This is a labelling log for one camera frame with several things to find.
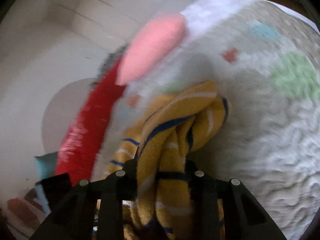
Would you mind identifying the round beige headboard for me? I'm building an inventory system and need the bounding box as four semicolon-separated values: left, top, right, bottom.
41;78;94;153

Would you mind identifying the grey knit blanket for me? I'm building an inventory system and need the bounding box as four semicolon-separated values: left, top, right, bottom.
96;43;129;82

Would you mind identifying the pink pillow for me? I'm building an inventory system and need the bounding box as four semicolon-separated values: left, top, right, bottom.
116;13;187;86

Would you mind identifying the red floral pillow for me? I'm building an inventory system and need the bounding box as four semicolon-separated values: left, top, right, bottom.
55;60;126;186

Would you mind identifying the white quilted heart bedspread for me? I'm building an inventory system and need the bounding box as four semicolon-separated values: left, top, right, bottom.
92;0;319;239

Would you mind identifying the white glossy wardrobe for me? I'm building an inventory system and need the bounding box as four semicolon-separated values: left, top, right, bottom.
1;0;194;205

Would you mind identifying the yellow striped knit garment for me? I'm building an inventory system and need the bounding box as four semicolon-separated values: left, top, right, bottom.
107;81;229;239

